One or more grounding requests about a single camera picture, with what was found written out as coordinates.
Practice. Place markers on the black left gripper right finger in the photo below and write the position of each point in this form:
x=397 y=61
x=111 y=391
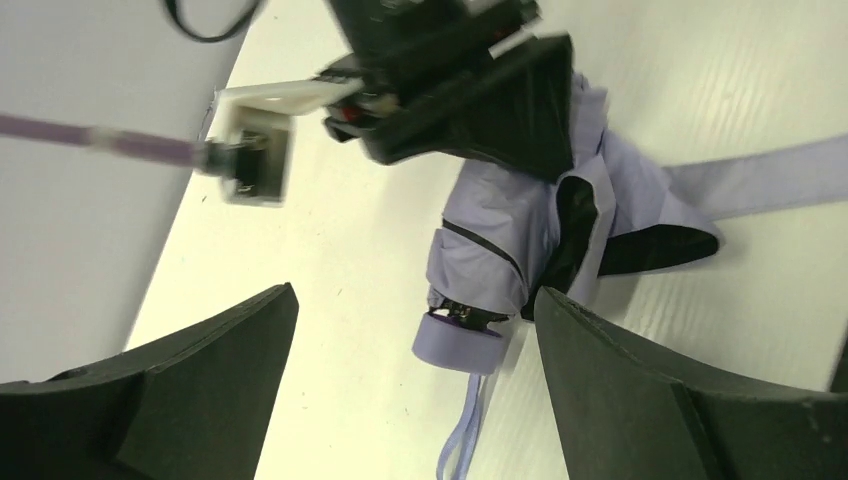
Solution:
x=629 y=408

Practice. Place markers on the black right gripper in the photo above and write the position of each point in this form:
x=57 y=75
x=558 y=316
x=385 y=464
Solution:
x=427 y=81

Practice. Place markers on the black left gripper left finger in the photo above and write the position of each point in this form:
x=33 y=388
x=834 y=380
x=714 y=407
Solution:
x=195 y=404

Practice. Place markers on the lavender folding umbrella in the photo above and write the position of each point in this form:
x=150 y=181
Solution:
x=613 y=211

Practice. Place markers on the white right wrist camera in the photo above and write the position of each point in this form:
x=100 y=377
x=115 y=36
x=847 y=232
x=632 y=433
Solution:
x=250 y=149

